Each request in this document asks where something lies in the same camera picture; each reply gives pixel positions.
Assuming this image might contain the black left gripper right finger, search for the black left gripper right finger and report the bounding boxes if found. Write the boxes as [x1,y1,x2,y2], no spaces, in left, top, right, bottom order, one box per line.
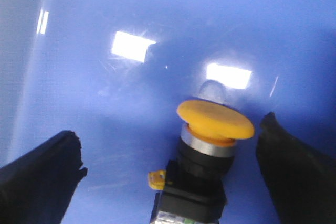
[256,112,335,223]

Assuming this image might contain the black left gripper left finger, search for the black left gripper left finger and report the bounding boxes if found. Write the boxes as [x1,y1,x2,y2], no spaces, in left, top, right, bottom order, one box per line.
[1,131,88,223]

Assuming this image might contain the yellow mushroom push button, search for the yellow mushroom push button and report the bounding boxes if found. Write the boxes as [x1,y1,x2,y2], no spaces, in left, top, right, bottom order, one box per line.
[148,100,255,223]

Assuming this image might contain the blue plastic bin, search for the blue plastic bin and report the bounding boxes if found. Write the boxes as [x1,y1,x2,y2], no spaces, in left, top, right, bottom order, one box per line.
[1,0,335,223]

